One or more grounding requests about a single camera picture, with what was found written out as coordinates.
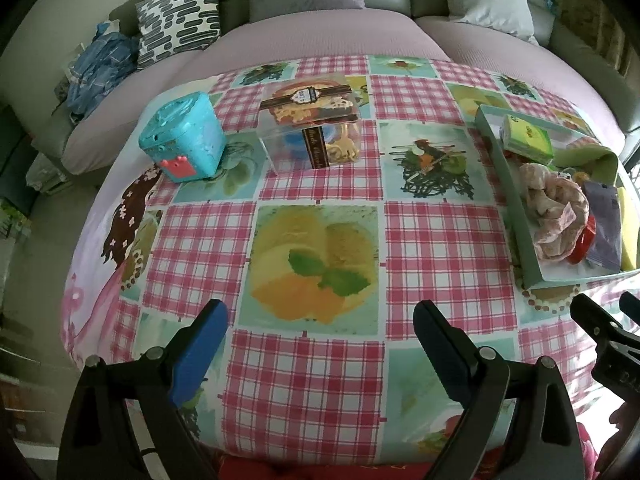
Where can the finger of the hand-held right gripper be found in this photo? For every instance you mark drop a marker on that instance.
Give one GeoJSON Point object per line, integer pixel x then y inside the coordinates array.
{"type": "Point", "coordinates": [592, 317]}
{"type": "Point", "coordinates": [632, 307]}

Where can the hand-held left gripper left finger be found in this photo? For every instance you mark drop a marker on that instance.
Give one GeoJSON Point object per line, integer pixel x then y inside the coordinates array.
{"type": "Point", "coordinates": [197, 355]}

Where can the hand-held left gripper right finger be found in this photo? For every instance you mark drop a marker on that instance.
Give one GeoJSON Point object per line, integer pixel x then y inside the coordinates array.
{"type": "Point", "coordinates": [440, 345]}

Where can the yellow sponge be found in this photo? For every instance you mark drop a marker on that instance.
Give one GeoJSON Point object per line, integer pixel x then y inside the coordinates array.
{"type": "Point", "coordinates": [631, 230]}

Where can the red tape roll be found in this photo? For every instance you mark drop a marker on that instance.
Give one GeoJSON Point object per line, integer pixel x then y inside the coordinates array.
{"type": "Point", "coordinates": [586, 240]}

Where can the purple cloth pouch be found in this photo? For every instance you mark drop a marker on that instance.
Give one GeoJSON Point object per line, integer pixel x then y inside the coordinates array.
{"type": "Point", "coordinates": [605, 225]}

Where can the pink floral scrunchie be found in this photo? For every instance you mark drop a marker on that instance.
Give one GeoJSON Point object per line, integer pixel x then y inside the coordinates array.
{"type": "Point", "coordinates": [550, 210]}

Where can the teal tray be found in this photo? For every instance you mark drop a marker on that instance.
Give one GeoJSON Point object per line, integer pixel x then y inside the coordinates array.
{"type": "Point", "coordinates": [515, 220]}

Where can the person's right hand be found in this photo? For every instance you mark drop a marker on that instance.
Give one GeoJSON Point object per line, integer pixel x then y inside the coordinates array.
{"type": "Point", "coordinates": [627, 425]}

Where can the chequered printed tablecloth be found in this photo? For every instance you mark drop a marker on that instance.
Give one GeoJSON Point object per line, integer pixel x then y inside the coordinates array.
{"type": "Point", "coordinates": [310, 380]}

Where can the red printed cloth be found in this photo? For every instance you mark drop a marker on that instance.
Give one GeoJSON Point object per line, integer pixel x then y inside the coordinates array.
{"type": "Point", "coordinates": [325, 467]}

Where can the teal plastic container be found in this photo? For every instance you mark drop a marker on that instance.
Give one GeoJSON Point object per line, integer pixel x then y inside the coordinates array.
{"type": "Point", "coordinates": [182, 135]}

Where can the white plastic bag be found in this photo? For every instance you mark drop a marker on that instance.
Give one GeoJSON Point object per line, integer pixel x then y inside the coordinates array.
{"type": "Point", "coordinates": [45, 172]}

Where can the clear plastic box brown label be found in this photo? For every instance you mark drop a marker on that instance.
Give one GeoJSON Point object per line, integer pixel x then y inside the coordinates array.
{"type": "Point", "coordinates": [305, 130]}

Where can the dark teal cabinet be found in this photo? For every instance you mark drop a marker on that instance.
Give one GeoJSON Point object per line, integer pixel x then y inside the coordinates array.
{"type": "Point", "coordinates": [15, 160]}

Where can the floral curtain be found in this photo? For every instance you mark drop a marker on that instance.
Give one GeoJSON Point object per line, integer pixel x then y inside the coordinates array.
{"type": "Point", "coordinates": [600, 15]}

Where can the blue clothes pile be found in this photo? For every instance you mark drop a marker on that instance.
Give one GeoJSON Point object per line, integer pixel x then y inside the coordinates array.
{"type": "Point", "coordinates": [102, 70]}

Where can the purple sofa cover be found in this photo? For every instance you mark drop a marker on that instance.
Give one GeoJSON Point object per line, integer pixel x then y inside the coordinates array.
{"type": "Point", "coordinates": [310, 37]}

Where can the black and white patterned pillow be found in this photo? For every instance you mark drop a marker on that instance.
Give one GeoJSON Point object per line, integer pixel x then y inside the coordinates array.
{"type": "Point", "coordinates": [180, 17]}

